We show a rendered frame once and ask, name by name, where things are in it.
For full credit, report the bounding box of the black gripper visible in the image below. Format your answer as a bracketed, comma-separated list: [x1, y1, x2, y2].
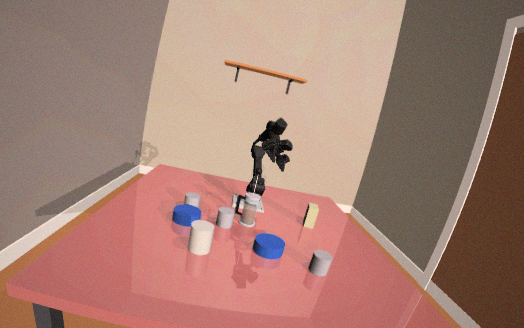
[262, 137, 290, 172]

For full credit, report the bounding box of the beige rectangular block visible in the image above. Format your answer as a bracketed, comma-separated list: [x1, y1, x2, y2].
[303, 202, 319, 229]

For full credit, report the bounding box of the blue short cylinder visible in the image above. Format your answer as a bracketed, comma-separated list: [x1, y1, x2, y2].
[172, 205, 202, 227]
[252, 233, 285, 259]

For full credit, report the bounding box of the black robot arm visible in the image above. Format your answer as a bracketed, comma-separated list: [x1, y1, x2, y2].
[246, 117, 293, 196]

